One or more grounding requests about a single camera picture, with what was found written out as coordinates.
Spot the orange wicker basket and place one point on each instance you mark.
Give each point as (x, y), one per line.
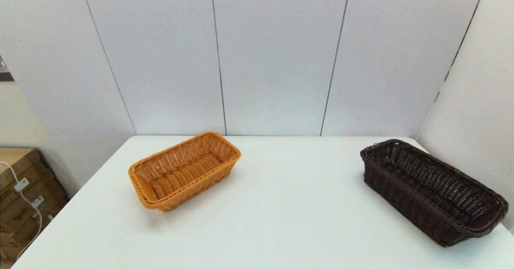
(182, 176)

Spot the dark grey wall fixture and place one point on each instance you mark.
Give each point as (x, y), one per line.
(5, 76)

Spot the brown cardboard box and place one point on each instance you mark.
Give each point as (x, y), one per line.
(28, 168)

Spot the dark brown wicker basket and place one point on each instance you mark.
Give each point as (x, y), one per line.
(429, 192)

